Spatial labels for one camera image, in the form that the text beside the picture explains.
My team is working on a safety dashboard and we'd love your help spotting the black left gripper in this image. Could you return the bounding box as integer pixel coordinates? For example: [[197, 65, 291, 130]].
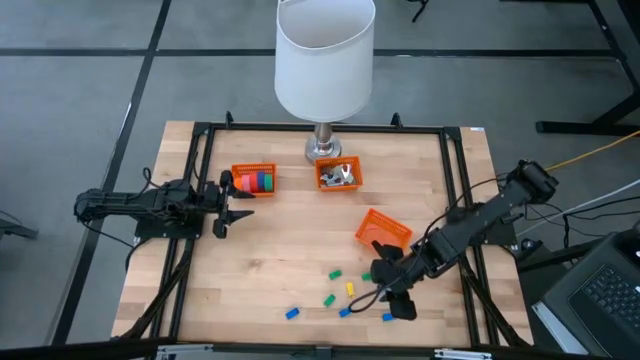
[[201, 169, 257, 240]]

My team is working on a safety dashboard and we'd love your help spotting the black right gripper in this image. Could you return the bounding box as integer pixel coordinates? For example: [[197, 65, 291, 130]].
[[370, 240, 427, 322]]

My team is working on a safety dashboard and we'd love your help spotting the orange plastic mesh basket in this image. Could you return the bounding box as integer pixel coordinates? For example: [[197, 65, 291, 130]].
[[354, 207, 414, 252], [230, 162, 278, 199], [313, 155, 365, 194]]

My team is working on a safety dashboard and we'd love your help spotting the white shade silver table lamp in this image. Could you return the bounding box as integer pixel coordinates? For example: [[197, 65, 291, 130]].
[[273, 0, 377, 168]]

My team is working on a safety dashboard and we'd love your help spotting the black side desk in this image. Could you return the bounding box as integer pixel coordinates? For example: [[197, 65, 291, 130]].
[[514, 234, 640, 360]]

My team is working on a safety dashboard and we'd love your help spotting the black laptop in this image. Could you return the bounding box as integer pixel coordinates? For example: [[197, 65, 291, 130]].
[[542, 228, 640, 360]]

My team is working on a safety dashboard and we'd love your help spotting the black stand foot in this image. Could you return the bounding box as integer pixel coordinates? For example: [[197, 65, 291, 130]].
[[0, 212, 40, 241]]

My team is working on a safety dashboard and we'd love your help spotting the black chair leg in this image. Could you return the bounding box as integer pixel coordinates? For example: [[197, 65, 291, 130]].
[[408, 0, 431, 24]]

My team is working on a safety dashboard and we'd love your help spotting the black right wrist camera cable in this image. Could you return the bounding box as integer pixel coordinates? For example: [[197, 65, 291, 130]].
[[347, 283, 390, 315]]

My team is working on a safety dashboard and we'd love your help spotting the silver metal bracket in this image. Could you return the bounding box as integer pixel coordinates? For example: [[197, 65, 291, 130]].
[[156, 343, 215, 360], [433, 348, 494, 360]]

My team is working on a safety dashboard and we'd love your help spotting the yellow extension cord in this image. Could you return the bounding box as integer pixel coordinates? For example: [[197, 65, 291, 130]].
[[544, 129, 640, 172]]

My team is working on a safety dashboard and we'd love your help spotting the white cable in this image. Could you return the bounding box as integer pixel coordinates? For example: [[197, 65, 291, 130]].
[[582, 178, 640, 209]]

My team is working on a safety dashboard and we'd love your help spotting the black desk frame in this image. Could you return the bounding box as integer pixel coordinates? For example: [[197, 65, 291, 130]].
[[535, 0, 640, 137]]

